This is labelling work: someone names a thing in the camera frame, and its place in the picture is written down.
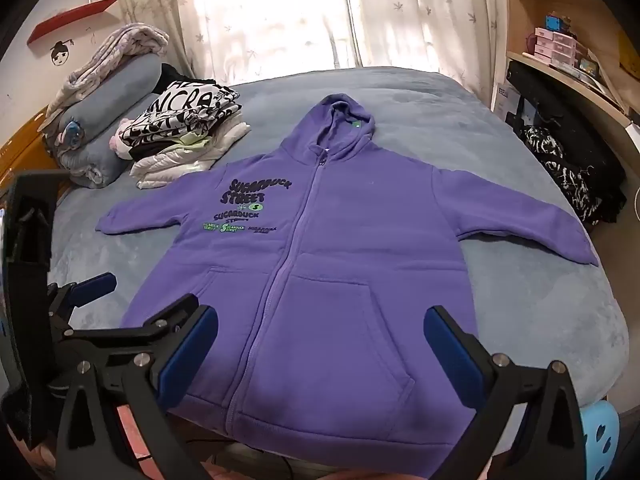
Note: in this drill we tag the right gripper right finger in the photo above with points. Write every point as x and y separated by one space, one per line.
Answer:
550 441

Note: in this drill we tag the blue-grey bed blanket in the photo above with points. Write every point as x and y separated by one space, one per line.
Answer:
530 302

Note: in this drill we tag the rolled blue-grey blanket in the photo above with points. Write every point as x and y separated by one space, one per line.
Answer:
78 139

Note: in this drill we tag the purple zip hoodie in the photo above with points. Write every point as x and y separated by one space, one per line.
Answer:
321 259

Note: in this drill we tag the orange wooden headboard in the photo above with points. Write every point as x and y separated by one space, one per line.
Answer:
25 151

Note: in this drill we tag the black white patterned garment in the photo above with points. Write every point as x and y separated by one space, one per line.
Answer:
183 107

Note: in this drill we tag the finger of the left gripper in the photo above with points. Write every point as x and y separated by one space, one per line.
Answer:
64 300

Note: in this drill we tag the black patterned hanging clothes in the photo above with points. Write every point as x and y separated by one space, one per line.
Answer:
569 148

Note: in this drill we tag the light green folded garment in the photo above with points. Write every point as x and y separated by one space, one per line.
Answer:
191 138

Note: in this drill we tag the red wall shelf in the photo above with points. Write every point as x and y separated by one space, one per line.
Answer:
67 17

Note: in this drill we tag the grey patterned folded blanket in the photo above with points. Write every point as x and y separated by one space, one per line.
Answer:
124 43

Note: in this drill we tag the light blue stool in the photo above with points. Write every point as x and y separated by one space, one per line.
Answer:
601 425

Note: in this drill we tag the wooden shelf unit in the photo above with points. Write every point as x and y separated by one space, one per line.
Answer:
597 29

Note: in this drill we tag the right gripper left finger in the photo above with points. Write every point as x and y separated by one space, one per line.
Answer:
147 369

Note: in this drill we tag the pink boxes on shelf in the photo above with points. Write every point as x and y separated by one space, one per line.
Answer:
564 48

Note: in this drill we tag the cartoon face wall sticker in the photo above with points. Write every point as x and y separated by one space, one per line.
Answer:
60 52

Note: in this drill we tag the floral sheer curtain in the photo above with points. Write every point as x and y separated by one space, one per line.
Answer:
237 41

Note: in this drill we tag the white puffer jacket folded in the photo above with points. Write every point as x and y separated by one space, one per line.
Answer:
172 163

